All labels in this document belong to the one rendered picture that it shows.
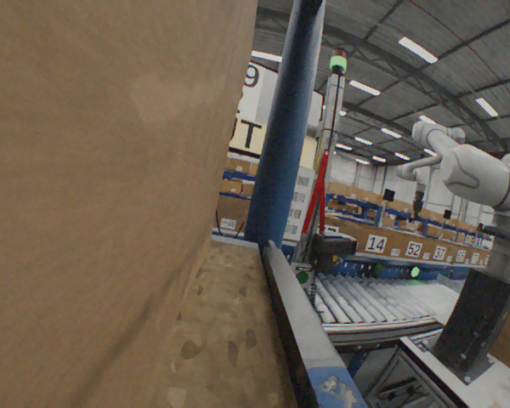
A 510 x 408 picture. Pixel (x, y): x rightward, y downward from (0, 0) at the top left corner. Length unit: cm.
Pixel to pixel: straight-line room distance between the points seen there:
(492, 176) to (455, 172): 13
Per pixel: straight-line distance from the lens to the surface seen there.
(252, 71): 68
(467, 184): 73
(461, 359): 90
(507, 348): 114
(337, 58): 72
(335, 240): 55
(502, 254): 86
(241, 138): 59
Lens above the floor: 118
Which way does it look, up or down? 6 degrees down
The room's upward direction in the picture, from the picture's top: 12 degrees clockwise
